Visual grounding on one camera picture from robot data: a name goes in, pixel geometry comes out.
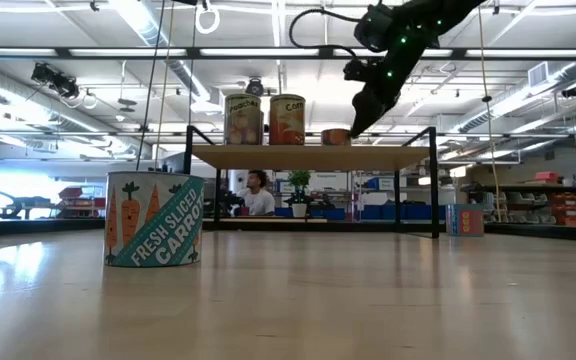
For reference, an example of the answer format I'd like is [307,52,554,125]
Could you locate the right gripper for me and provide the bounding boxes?
[343,44,422,139]

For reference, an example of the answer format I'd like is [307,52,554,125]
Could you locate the orange slices label can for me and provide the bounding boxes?
[320,128,353,147]

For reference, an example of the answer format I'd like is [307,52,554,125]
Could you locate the corn label tin can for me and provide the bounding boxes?
[268,93,307,147]

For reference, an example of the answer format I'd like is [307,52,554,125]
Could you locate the peaches label tin can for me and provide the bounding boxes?
[223,93,264,147]

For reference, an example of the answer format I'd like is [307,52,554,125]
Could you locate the small colourful box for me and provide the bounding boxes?
[445,202,486,238]

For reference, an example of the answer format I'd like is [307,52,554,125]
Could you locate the sliced carrots label can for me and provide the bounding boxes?
[103,170,206,269]

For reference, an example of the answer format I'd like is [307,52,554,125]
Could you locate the wooden shelf with black legs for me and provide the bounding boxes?
[183,124,440,240]

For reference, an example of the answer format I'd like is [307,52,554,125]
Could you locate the blue storage bins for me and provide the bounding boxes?
[362,199,449,221]

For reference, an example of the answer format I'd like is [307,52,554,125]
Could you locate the green plant in white pot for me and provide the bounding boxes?
[283,169,314,219]

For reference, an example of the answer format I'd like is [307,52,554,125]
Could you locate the round grey ceiling fixture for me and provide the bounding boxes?
[245,77,265,98]

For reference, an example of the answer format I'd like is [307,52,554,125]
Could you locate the person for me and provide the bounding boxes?
[235,169,277,217]

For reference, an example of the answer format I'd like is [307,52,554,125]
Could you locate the white cylindrical tank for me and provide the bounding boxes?
[227,169,249,201]

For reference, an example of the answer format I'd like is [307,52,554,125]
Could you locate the white air vent grille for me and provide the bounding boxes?
[527,60,550,89]

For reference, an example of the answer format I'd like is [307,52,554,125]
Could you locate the overhead LED light bar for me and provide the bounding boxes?
[0,45,576,61]

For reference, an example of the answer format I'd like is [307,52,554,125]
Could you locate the red tool cart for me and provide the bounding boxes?
[57,185,107,219]

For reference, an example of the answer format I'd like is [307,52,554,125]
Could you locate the black ceiling spotlights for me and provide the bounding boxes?
[30,62,82,99]

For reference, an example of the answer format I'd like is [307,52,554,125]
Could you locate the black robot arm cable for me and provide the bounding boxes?
[288,7,364,59]

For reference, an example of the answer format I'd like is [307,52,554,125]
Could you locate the yellow hanging rope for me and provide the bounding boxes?
[476,4,503,224]

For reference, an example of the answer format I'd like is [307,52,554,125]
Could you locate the white hanging ring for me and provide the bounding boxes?
[194,4,222,36]

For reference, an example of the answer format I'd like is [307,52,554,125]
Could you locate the beige hanging cable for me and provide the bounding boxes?
[154,0,176,170]

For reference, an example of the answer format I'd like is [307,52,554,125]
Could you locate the dark hanging cable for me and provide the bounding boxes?
[135,0,168,172]

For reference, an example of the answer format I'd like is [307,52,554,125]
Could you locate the silver ventilation duct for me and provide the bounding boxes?
[107,0,214,104]

